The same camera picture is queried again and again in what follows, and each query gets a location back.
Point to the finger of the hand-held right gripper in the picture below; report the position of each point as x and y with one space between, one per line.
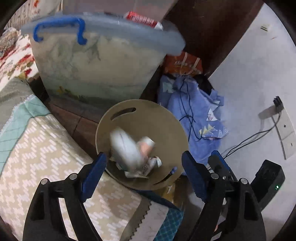
220 162

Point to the dark wooden cabinet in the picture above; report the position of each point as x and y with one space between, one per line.
208 30

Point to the orange plastic bag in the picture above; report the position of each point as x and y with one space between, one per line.
182 63

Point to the grey-green bed sheet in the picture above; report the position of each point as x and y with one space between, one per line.
11 92

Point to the white plastic bottle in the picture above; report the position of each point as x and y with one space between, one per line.
124 148

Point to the beige zigzag bed mat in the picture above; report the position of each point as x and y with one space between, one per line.
46 148

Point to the red floral blanket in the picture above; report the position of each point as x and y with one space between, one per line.
16 58

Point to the beige round waste bin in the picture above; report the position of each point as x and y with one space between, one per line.
161 129

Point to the red white tube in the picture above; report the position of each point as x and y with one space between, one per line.
143 20

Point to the black plug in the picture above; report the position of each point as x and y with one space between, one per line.
277 104

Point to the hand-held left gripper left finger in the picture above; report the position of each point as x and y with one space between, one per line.
94 176

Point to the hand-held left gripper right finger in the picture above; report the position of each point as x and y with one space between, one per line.
194 178

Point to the blue patterned cloth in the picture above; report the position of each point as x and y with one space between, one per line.
201 111

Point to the white wall socket plate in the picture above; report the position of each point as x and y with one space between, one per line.
286 134

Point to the black cloth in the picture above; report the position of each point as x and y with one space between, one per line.
204 84

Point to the crumpled printed paper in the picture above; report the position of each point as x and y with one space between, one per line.
150 165

